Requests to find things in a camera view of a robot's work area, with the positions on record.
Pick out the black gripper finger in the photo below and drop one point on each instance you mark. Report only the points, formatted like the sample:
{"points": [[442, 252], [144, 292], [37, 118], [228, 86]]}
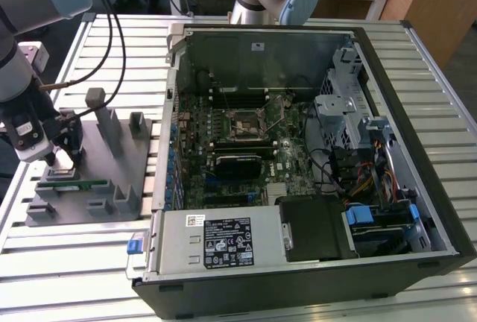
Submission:
{"points": [[74, 139], [50, 157]]}

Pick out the silver CPU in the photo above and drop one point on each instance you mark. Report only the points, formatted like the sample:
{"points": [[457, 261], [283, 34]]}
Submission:
{"points": [[61, 173]]}

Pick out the thin metal locking lever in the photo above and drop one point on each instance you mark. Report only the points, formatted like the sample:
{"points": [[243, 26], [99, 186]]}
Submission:
{"points": [[278, 120], [224, 96]]}

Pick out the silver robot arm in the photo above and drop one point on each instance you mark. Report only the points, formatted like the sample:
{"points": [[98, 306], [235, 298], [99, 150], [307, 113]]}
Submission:
{"points": [[37, 1]]}

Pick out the CPU socket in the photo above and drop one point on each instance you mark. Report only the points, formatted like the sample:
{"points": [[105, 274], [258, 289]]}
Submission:
{"points": [[242, 126]]}

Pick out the green RAM stick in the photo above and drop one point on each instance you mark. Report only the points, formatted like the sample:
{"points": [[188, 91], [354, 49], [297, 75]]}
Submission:
{"points": [[89, 185]]}

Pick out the grey parts rack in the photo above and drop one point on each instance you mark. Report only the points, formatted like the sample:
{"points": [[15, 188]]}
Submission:
{"points": [[130, 165]]}

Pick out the blue case release latch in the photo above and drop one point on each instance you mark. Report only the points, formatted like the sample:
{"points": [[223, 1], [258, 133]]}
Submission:
{"points": [[135, 246]]}

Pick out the silver power supply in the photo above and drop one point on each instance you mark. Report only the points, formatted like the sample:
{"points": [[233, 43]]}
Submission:
{"points": [[179, 247]]}

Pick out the black graphics card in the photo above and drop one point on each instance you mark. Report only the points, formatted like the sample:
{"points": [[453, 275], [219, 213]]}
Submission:
{"points": [[238, 167]]}

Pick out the black RAM slot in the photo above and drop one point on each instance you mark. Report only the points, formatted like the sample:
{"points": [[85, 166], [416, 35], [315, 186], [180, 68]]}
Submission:
{"points": [[238, 95], [242, 142], [268, 154], [242, 150], [242, 146], [238, 100], [238, 91]]}

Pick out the silver chipset heatsink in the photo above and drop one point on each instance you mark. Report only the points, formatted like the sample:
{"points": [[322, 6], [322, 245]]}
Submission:
{"points": [[276, 190]]}

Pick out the green motherboard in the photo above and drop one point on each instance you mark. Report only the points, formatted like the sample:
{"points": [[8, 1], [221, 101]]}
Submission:
{"points": [[294, 158]]}

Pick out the silver drive cage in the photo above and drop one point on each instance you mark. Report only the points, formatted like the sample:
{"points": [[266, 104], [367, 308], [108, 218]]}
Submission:
{"points": [[331, 109]]}

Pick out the black open PC case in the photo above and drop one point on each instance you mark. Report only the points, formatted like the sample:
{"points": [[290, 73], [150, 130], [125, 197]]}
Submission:
{"points": [[335, 292]]}

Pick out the black hard disk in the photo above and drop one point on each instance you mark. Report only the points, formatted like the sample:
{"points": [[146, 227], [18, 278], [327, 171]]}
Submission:
{"points": [[380, 240]]}

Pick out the blue plastic latch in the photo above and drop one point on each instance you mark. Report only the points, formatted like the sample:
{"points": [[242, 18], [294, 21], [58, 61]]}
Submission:
{"points": [[413, 217]]}

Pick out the wooden cabinet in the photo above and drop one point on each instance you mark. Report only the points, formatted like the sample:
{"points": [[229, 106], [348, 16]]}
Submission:
{"points": [[439, 9]]}

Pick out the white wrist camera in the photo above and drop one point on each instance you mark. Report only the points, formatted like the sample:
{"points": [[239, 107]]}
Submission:
{"points": [[28, 139]]}

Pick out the grey bracket wrist camera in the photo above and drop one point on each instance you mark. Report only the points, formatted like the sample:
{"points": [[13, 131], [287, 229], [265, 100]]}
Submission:
{"points": [[35, 55]]}

